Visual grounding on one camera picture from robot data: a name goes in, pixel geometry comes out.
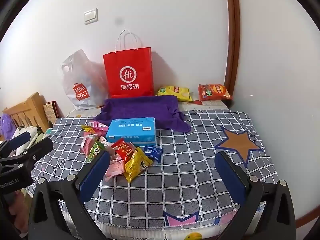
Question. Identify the patterned gift box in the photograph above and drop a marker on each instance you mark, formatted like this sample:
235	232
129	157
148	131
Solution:
51	113

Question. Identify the orange chip bag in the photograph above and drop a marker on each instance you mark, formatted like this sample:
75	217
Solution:
215	92

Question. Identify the green snack packet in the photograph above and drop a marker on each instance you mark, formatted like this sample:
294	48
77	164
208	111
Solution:
95	152

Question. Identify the brown wooden door frame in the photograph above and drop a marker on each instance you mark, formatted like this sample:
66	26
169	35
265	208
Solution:
233	30

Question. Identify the small blue snack packet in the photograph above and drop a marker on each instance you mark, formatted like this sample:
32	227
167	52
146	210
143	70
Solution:
153	153

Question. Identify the pale pink snack packet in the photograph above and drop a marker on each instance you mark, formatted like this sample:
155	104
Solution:
105	141
113	170

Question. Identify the wooden headboard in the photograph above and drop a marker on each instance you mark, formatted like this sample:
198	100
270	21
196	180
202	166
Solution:
30	110

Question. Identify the purple towel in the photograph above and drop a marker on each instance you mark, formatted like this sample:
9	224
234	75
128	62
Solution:
140	107

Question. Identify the magenta snack packet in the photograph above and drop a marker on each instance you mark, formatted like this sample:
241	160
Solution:
87	142

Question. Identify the purple plush item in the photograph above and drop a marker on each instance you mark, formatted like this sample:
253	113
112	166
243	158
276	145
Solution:
5	127

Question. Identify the person's left hand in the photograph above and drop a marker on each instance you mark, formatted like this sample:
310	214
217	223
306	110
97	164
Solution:
16	212

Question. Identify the grey plaid tablecloth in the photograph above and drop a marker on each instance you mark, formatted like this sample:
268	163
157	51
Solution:
195	155

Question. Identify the white spotted object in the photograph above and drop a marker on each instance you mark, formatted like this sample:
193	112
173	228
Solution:
30	132

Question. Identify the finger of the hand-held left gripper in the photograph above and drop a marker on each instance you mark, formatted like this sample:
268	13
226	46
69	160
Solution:
37	151
20	140

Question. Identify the red paper bag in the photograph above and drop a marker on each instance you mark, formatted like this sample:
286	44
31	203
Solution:
127	65

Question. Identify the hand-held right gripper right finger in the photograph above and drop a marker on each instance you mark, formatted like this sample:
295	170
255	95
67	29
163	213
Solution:
230	177

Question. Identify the white light switch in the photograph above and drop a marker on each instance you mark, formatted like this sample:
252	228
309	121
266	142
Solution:
90	16

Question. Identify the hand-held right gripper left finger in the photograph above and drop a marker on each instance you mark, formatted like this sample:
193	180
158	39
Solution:
95	172

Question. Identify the small yellow red snack packet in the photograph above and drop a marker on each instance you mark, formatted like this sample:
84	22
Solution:
87	128

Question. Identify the yellow chip bag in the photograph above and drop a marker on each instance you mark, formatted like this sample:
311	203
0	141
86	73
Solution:
175	92

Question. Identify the blue tissue pack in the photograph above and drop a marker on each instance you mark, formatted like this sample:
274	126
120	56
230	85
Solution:
130	130

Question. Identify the white plastic shopping bag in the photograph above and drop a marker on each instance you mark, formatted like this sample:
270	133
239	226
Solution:
80	80

